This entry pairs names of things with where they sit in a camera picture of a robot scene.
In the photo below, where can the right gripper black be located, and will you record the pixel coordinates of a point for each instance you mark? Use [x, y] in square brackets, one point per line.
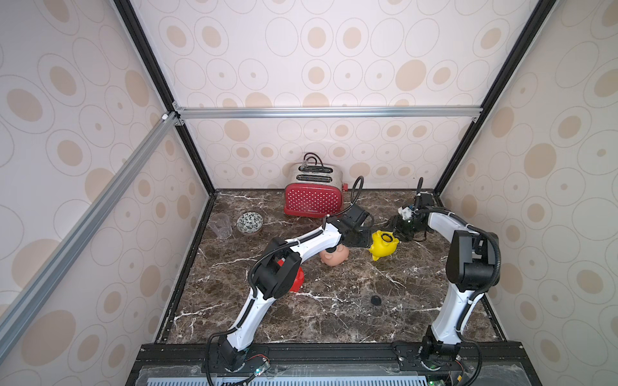
[403, 227]

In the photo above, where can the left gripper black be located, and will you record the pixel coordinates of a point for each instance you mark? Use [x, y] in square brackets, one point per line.
[365, 240]

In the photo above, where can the pink piggy bank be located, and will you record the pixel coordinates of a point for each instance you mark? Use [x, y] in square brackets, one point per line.
[335, 256]

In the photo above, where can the yellow piggy bank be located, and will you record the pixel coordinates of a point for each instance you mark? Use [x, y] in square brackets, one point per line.
[383, 244]

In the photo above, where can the red piggy bank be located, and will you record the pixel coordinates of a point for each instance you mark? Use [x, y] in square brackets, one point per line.
[298, 281]

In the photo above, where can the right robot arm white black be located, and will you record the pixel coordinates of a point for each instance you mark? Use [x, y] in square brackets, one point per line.
[472, 268]

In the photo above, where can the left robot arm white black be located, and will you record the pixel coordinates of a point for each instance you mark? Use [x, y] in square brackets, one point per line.
[274, 274]

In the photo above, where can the red polka dot toaster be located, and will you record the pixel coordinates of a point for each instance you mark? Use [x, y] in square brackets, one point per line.
[314, 190]

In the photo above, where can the patterned ceramic bowl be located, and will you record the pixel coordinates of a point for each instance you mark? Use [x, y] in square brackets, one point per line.
[249, 223]

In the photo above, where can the clear plastic cup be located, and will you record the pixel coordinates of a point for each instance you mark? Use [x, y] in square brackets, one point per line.
[220, 224]

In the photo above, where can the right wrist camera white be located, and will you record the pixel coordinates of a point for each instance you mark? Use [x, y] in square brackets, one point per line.
[406, 213]

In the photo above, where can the aluminium rail back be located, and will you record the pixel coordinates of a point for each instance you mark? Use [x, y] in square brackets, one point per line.
[322, 112]

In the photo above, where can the aluminium rail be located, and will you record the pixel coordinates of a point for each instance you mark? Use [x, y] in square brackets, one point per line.
[322, 112]
[30, 301]

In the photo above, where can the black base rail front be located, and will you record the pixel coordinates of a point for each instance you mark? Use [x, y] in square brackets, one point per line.
[401, 353]

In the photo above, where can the aluminium rail left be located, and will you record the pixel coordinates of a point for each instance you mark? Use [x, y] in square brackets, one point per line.
[30, 301]

